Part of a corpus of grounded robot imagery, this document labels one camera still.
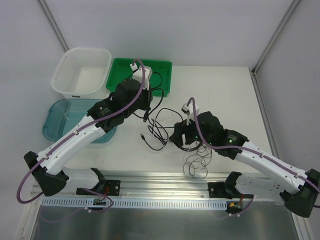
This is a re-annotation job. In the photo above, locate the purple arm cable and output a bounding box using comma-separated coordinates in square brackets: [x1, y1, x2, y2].
[187, 97, 318, 188]
[16, 58, 147, 213]

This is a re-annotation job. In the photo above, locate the thin brown wire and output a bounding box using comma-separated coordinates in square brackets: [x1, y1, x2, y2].
[183, 144, 215, 179]

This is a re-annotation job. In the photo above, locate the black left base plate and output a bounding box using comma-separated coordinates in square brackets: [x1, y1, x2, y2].
[90, 180, 121, 196]

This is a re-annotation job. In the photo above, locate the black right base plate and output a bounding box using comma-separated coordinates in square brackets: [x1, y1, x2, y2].
[207, 182, 242, 199]

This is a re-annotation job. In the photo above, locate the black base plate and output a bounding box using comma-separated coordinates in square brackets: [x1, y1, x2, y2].
[207, 182, 242, 199]
[90, 180, 121, 196]

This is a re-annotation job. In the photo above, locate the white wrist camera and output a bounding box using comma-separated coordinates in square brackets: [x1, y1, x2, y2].
[130, 63, 153, 90]
[181, 103, 200, 126]

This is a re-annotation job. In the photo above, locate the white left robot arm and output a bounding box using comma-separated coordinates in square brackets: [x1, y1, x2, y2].
[24, 78, 152, 197]

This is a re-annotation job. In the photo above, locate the white slotted cable duct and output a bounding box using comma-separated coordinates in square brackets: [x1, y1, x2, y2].
[41, 197, 228, 211]

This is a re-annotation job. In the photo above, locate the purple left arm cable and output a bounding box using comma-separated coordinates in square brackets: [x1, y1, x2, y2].
[16, 58, 147, 213]

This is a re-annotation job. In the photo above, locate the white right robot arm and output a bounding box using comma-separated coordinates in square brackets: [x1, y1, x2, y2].
[169, 111, 320, 218]

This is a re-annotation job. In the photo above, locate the teal translucent plastic bin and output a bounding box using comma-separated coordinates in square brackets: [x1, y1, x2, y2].
[41, 98, 118, 145]

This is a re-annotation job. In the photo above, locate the aluminium mounting rail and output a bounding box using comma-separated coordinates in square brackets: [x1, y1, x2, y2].
[31, 169, 301, 201]

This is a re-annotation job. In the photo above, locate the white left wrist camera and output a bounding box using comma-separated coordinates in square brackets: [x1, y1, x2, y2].
[130, 63, 153, 90]

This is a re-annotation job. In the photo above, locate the white plastic basin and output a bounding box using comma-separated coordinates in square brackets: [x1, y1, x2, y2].
[50, 47, 112, 100]

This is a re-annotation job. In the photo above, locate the black round usb cable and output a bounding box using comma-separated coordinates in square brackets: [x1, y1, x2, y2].
[132, 87, 186, 152]

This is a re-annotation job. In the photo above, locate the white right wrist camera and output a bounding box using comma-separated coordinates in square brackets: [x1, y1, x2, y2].
[181, 103, 200, 126]

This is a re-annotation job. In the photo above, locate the green plastic tray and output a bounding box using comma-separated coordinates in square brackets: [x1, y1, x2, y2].
[105, 58, 173, 97]

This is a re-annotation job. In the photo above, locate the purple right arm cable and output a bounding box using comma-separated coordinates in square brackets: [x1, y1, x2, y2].
[187, 97, 318, 188]

